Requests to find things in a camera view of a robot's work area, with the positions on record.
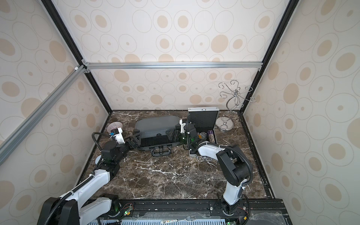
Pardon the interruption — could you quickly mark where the dark grey poker case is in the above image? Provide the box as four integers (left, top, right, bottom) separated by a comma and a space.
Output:
133, 115, 181, 157

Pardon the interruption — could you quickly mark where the silver aluminium poker case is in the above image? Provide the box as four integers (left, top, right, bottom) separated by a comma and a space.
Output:
186, 107, 219, 160

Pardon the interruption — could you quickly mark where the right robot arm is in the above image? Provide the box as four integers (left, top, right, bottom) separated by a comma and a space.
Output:
166, 120, 254, 207

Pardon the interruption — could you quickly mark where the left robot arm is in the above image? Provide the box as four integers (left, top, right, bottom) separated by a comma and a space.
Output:
37, 128, 141, 225

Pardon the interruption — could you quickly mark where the pink ribbed bowl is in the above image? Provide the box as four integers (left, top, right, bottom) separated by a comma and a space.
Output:
106, 121, 123, 133

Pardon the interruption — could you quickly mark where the chrome hook stand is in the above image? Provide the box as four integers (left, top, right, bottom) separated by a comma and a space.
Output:
216, 80, 256, 132

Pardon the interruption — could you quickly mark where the metal fork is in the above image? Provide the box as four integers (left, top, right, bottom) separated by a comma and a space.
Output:
161, 215, 197, 225

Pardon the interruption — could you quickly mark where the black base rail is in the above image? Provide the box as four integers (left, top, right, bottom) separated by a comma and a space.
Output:
91, 199, 292, 225

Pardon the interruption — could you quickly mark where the horizontal aluminium rail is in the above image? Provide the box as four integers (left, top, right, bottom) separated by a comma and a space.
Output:
85, 61, 263, 70

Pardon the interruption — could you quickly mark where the diagonal aluminium rail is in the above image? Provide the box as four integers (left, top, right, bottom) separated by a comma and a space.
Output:
1, 65, 85, 164

